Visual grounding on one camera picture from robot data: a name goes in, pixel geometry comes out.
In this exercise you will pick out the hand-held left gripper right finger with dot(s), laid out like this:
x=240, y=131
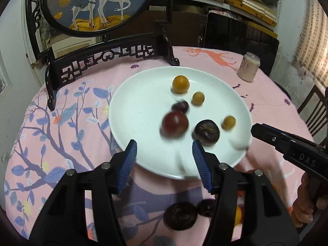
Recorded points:
x=202, y=166

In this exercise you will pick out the red plum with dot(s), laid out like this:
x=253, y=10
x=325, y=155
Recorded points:
x=175, y=124

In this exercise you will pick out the cream cabinet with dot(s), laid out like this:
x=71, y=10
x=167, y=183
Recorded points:
x=73, y=44

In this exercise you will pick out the pink floral tablecloth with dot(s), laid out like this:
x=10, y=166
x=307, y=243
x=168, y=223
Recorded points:
x=76, y=123

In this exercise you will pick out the dark purple passion fruit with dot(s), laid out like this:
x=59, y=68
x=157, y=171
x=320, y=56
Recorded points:
x=206, y=207
x=206, y=132
x=180, y=216

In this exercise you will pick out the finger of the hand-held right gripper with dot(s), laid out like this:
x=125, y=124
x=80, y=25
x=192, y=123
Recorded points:
x=266, y=134

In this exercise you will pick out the large orange loquat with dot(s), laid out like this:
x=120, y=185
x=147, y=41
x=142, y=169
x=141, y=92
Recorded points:
x=180, y=84

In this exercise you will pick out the dark wooden chair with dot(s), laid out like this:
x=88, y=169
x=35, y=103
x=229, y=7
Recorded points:
x=314, y=112

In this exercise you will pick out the black chair back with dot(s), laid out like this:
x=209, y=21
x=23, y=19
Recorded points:
x=238, y=35

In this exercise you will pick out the dark red cherry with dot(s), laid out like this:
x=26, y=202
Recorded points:
x=181, y=106

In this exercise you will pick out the black-framed deer table screen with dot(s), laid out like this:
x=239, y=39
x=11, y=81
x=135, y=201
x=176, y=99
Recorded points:
x=89, y=5

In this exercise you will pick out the person's right hand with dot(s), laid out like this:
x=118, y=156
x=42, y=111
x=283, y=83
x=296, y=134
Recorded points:
x=303, y=202

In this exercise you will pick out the stack of yellow flat boxes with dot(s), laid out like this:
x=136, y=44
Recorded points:
x=252, y=7

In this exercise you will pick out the small orange loquat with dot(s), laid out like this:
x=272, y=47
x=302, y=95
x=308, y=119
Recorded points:
x=198, y=98
x=274, y=187
x=238, y=215
x=228, y=122

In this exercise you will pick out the white round plate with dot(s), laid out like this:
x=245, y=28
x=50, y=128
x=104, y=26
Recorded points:
x=139, y=112

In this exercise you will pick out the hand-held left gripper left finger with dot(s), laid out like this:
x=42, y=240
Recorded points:
x=127, y=164

